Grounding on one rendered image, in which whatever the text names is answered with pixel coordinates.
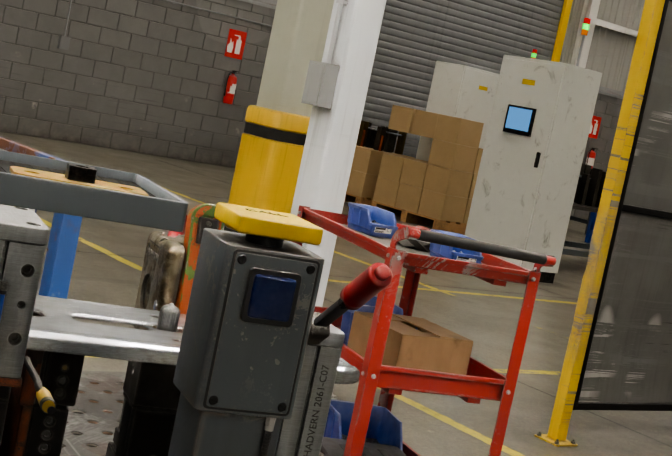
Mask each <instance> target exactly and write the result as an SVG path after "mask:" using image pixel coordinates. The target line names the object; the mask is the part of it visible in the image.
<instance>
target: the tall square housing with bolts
mask: <svg viewBox="0 0 672 456"><path fill-rule="evenodd" d="M48 235H49V229H48V227H47V226H46V225H45V224H44V223H43V221H42V220H41V219H40V218H39V217H38V215H37V214H36V213H35V212H34V211H32V210H31V209H27V208H22V207H15V206H9V205H2V204H0V445H1V440H2V435H3V430H4V424H5V419H6V414H7V408H8V403H9V398H10V393H11V387H19V388H20V387H21V385H22V377H21V374H22V369H23V364H24V358H25V353H26V348H27V343H28V337H29V332H30V327H31V321H32V316H33V311H34V306H35V300H36V295H37V290H38V285H39V279H40V274H41V269H42V263H43V258H44V253H45V248H46V244H47V241H48Z"/></svg>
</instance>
